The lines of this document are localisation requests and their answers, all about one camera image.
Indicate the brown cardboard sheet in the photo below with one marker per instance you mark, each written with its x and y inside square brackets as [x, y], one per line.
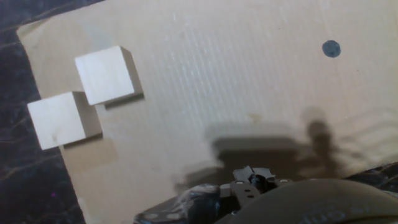
[217, 77]

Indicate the black round dot mark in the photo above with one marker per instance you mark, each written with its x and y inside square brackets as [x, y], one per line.
[331, 48]

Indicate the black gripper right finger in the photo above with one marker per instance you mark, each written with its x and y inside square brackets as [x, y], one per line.
[248, 186]

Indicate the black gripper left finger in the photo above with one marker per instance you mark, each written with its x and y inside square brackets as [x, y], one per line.
[186, 205]

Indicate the light wooden cube block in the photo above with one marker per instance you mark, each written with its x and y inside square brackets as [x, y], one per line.
[104, 74]
[56, 119]

